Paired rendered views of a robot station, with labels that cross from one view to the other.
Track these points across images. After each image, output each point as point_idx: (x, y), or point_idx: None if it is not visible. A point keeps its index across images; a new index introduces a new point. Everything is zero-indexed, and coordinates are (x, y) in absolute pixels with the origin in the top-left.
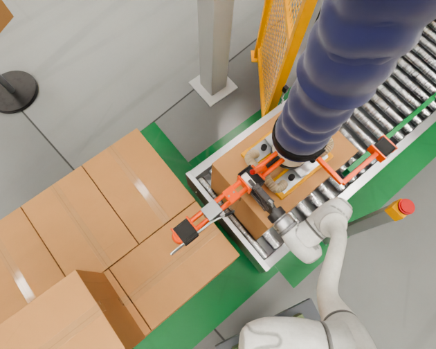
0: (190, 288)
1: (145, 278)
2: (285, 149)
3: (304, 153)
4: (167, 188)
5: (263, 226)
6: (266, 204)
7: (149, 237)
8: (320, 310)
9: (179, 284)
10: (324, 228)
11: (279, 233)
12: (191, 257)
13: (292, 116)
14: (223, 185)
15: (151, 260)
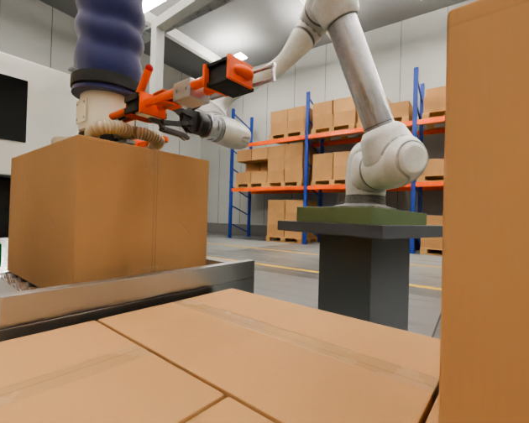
0: (316, 313)
1: (341, 365)
2: (128, 75)
3: (141, 76)
4: (4, 357)
5: (203, 172)
6: (187, 110)
7: (196, 373)
8: (296, 43)
9: (317, 322)
10: (220, 104)
11: (222, 123)
12: (249, 315)
13: (118, 7)
14: (118, 185)
15: (280, 362)
